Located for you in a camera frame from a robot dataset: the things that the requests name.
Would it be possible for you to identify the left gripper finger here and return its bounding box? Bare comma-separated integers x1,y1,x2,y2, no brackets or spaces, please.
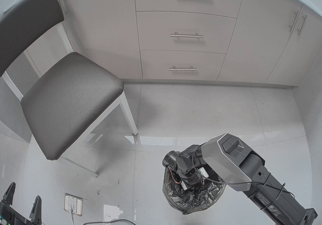
1,182,16,206
29,195,42,222

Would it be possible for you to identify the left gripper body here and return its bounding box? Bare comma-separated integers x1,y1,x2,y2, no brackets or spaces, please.
0,201,39,225

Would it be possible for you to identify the black plastic bag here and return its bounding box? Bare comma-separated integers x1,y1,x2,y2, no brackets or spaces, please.
162,166,226,216

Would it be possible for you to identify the grey padded white-legged chair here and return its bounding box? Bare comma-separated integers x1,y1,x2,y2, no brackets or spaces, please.
0,0,138,179

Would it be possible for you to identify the beige cabinet with drawers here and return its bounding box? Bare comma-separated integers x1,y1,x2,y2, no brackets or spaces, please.
25,0,315,88

